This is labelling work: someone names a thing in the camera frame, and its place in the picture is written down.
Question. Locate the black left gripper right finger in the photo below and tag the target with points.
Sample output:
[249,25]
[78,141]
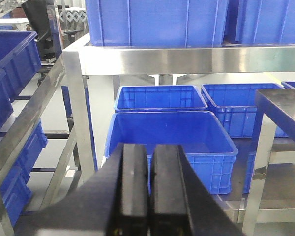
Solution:
[180,204]

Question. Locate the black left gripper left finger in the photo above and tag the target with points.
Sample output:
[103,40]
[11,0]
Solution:
[113,202]

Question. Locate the near blue bin lower shelf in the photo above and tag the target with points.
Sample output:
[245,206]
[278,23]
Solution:
[206,144]

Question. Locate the far blue bin lower shelf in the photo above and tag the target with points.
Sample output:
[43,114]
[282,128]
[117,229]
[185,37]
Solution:
[159,99]

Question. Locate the right blue bin lower shelf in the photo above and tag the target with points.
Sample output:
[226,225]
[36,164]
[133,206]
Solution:
[234,105]

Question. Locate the stainless steel shelf rack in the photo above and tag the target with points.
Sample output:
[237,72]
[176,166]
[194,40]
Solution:
[81,59]

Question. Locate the large blue bin upper shelf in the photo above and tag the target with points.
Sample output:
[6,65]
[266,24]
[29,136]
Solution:
[156,23]

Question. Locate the stainless steel work table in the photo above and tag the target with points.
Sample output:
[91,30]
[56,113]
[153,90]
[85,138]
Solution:
[273,143]

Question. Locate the left stainless flow rack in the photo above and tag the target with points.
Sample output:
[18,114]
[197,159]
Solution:
[16,137]

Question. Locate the blue bin on left rack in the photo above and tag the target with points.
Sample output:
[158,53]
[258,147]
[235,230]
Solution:
[19,58]

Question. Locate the black office chair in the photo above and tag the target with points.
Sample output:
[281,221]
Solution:
[36,13]

